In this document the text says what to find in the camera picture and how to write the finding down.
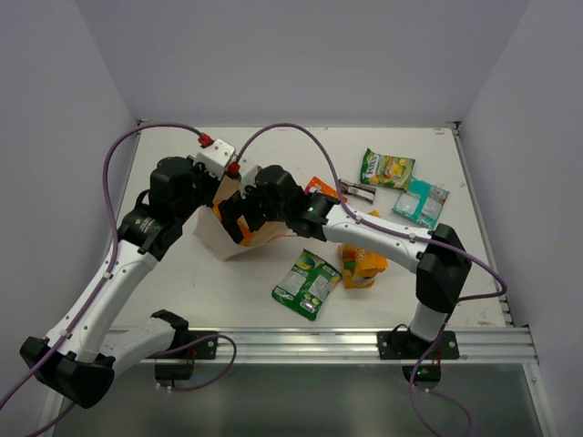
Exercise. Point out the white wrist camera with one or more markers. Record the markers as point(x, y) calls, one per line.
point(245, 172)
point(217, 157)

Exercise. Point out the colourful candy packet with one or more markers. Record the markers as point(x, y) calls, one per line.
point(316, 185)

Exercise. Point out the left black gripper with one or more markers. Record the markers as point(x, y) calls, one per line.
point(206, 183)

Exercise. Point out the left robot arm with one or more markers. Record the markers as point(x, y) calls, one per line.
point(78, 358)

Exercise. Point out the orange cocoaland snack packet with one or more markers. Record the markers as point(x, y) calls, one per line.
point(228, 214)

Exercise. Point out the green white snack packet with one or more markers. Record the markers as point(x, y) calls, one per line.
point(307, 285)

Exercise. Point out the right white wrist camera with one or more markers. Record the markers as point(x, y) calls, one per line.
point(245, 172)

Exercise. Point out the right black base bracket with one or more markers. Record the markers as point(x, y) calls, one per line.
point(399, 344)

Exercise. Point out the left black base bracket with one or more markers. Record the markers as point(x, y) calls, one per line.
point(176, 364)

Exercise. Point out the green yellow candy packet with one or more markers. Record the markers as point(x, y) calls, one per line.
point(386, 171)

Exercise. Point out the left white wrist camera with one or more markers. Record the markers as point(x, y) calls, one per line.
point(217, 157)

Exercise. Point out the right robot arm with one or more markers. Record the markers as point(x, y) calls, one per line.
point(433, 256)

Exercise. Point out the teal snack packet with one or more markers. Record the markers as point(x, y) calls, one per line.
point(422, 203)

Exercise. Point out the brown chocolate bar wrapper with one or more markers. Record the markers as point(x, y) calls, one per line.
point(362, 192)

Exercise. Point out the white paper bag orange handles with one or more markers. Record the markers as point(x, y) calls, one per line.
point(210, 232)

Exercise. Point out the orange gummy packet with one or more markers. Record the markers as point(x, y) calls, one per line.
point(360, 267)

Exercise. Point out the black base bracket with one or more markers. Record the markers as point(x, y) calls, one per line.
point(399, 344)
point(176, 364)

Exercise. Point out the aluminium mounting rail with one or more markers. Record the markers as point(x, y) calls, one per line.
point(360, 346)

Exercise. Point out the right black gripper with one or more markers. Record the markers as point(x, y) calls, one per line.
point(236, 206)

